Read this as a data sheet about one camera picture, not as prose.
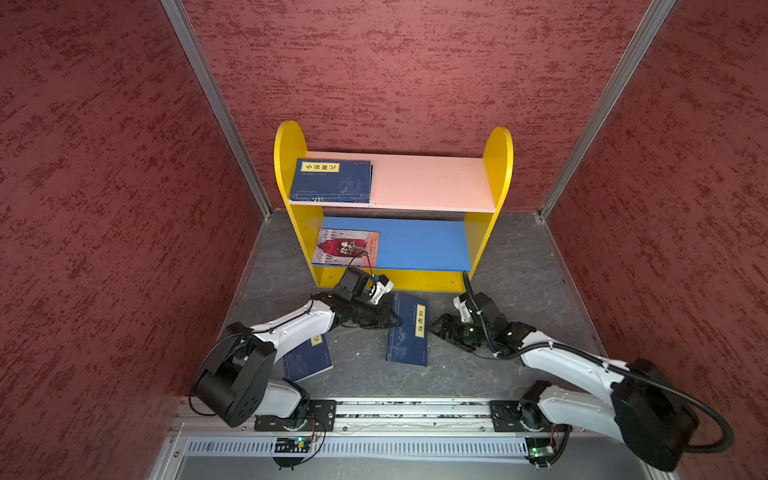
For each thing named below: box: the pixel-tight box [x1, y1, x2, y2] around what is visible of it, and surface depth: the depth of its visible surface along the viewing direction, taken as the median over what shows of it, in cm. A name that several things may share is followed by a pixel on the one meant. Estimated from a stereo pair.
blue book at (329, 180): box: [290, 158, 373, 203], surface depth 71 cm
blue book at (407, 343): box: [385, 293, 428, 367], surface depth 82 cm
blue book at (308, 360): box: [283, 333, 334, 383], surface depth 83 cm
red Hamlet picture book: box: [312, 228, 380, 268], surface depth 92 cm
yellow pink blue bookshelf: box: [274, 121, 514, 292], surface depth 77 cm
